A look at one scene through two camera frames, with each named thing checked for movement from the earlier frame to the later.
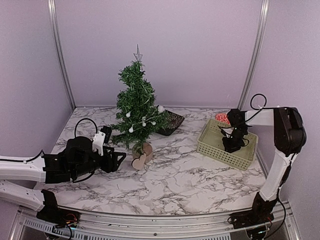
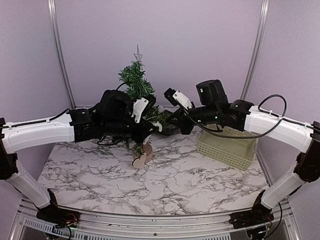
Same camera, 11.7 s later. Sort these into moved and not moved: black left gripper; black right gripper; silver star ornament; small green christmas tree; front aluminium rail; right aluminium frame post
Moved: black left gripper; black right gripper
Not moved: silver star ornament; front aluminium rail; right aluminium frame post; small green christmas tree
